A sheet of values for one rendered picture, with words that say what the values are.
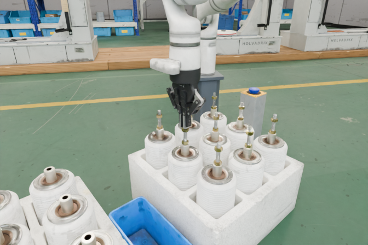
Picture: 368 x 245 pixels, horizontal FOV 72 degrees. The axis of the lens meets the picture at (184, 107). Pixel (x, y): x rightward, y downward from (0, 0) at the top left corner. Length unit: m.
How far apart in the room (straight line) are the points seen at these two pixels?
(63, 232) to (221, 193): 0.33
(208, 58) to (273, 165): 0.63
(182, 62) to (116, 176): 0.63
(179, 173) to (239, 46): 2.37
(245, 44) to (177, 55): 2.41
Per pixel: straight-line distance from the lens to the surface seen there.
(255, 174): 0.69
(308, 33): 3.44
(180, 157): 0.68
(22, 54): 2.84
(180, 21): 0.56
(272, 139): 0.78
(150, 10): 9.02
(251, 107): 0.97
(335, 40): 3.62
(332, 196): 1.08
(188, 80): 0.57
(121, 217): 0.77
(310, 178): 1.13
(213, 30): 1.20
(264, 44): 3.06
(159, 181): 0.72
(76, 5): 2.72
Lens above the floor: 0.64
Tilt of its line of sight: 23 degrees down
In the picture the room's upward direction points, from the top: straight up
